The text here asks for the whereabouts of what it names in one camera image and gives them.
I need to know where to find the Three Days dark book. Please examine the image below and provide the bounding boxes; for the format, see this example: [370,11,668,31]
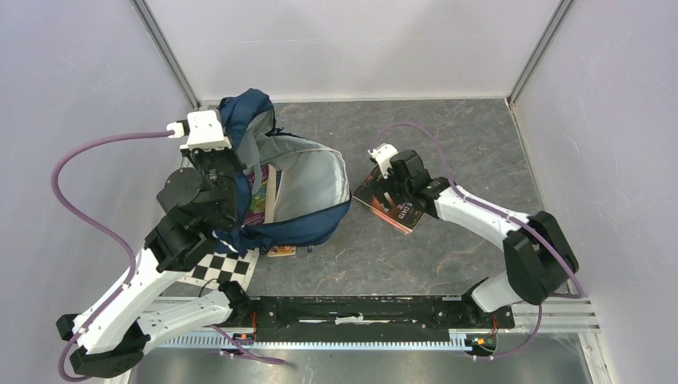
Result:
[353,166,423,234]

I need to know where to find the purple Treehouse book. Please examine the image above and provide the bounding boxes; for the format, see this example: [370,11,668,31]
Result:
[243,164,281,226]

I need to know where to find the navy blue backpack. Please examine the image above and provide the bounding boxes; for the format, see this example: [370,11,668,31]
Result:
[213,88,351,255]

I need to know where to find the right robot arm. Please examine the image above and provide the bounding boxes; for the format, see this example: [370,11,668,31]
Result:
[369,144,579,326]

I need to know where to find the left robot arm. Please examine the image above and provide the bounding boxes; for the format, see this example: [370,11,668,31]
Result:
[57,149,251,382]

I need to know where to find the orange card pack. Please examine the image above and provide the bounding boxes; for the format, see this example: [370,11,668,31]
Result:
[266,246,297,258]

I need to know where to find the checkerboard calibration board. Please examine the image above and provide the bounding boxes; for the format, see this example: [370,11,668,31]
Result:
[179,250,259,290]

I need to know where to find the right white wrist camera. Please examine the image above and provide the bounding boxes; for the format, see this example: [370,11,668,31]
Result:
[368,143,399,178]

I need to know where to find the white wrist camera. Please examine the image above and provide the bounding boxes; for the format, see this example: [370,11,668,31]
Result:
[166,110,233,151]
[368,143,399,178]

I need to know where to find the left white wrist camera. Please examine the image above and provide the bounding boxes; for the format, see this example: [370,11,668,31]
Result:
[166,110,233,151]

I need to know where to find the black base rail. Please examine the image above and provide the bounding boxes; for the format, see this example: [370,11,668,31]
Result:
[220,296,515,343]

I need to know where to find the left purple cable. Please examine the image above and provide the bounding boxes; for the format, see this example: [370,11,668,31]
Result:
[51,131,287,382]

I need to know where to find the purple cable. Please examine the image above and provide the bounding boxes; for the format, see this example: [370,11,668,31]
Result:
[373,122,585,362]
[51,131,287,382]

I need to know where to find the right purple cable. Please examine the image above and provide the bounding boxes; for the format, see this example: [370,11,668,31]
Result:
[373,122,585,362]

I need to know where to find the aluminium frame rail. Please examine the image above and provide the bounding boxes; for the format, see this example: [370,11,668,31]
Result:
[139,295,600,352]

